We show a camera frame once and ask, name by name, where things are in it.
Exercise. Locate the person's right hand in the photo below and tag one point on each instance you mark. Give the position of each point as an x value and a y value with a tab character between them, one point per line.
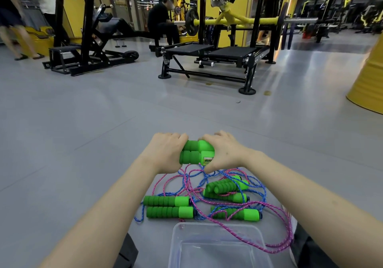
229	154

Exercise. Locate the person's left hand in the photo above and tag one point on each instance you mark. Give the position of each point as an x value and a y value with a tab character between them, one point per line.
166	152

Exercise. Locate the clear plastic box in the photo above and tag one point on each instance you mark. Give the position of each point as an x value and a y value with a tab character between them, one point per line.
215	252

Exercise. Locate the person's right forearm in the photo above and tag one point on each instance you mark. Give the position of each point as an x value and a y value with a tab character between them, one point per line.
314	205

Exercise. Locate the person's left forearm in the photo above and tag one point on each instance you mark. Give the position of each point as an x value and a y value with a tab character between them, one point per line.
110	214

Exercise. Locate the person's right white sneaker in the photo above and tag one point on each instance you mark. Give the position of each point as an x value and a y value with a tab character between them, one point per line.
294	226

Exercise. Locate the person's left leg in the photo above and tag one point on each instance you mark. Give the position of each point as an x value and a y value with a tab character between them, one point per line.
128	252

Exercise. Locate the person's leg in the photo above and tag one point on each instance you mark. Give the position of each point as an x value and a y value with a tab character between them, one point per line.
311	252
128	252

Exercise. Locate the person's right leg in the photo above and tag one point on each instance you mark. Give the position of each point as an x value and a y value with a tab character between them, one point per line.
311	252

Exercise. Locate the black squat rack platform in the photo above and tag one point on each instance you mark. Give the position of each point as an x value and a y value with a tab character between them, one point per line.
233	52

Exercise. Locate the black wheeled gym machine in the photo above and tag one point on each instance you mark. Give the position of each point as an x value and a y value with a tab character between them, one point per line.
86	52

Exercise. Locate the black weight plate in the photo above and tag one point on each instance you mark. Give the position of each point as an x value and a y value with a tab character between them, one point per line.
191	22

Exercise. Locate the yellow barbell bar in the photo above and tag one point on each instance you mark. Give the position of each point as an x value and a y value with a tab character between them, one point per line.
239	21

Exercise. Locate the red object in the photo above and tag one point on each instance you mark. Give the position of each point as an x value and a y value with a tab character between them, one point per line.
307	32

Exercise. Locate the large yellow barrel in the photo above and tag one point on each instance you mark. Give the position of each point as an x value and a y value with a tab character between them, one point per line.
368	88

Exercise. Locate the black yellow gym machine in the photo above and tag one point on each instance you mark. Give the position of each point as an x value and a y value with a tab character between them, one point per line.
369	19

